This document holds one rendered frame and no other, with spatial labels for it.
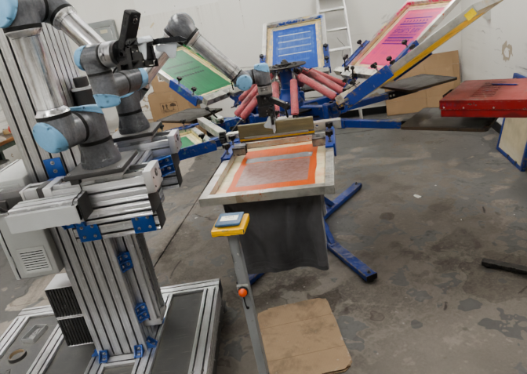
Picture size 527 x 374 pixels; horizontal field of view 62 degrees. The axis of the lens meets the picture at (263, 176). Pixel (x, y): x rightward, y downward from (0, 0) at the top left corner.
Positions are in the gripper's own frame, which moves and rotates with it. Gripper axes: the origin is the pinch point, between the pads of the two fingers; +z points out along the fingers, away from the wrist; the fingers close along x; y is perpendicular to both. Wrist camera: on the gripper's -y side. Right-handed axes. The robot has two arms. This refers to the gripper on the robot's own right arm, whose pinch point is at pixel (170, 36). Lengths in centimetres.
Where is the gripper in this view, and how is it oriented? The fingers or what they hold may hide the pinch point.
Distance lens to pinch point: 129.8
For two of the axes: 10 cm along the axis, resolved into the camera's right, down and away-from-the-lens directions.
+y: 1.1, 9.6, 2.4
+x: -4.4, 2.7, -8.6
